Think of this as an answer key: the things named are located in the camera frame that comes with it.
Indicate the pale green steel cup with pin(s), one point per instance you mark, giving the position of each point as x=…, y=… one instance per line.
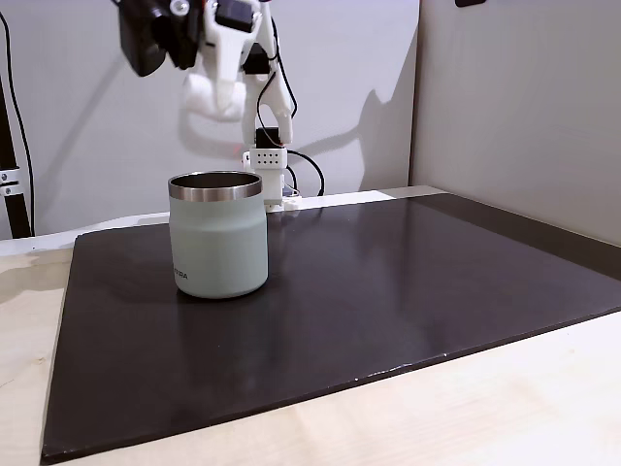
x=218, y=242

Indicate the black stand pole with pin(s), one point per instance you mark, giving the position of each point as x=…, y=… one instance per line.
x=9, y=170

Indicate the white stand clamp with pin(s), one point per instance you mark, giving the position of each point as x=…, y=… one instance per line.
x=9, y=182

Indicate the dark table mat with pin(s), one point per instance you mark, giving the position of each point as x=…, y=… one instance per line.
x=339, y=301

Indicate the black camera box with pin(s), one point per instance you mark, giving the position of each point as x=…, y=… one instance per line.
x=145, y=34

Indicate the black wall fixture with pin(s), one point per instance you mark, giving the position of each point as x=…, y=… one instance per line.
x=469, y=2

